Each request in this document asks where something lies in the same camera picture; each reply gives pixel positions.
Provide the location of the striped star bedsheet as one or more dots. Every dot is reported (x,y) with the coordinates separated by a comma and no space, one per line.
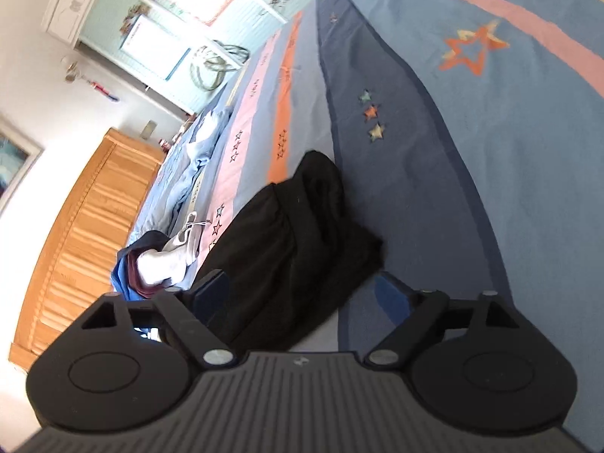
(469,135)

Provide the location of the grey sweatpants with drawstring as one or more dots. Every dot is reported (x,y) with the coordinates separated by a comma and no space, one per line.
(184,248)

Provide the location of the hanging wall ornament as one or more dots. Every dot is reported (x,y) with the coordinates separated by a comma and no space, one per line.
(73,74)

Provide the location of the framed wall picture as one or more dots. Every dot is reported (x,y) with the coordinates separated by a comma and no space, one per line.
(17,155)

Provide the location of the blue garment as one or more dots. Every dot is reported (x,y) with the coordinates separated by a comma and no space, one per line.
(120,282)

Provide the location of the black trousers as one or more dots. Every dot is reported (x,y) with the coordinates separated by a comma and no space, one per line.
(293,256)

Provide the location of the dark navy garment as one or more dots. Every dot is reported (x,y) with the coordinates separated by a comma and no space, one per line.
(151,240)

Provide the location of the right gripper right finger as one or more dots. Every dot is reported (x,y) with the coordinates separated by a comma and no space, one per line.
(417,316)

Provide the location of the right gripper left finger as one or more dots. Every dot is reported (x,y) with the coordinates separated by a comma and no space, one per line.
(187,314)

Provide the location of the light blue sweatpants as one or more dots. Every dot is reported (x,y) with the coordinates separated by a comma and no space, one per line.
(185,161)

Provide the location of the wooden headboard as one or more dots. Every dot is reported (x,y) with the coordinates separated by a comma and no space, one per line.
(81,249)

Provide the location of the teal sliding wardrobe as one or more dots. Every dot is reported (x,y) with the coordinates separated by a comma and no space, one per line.
(169,49)

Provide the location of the maroon garment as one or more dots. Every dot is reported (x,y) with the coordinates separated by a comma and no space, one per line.
(147,272)

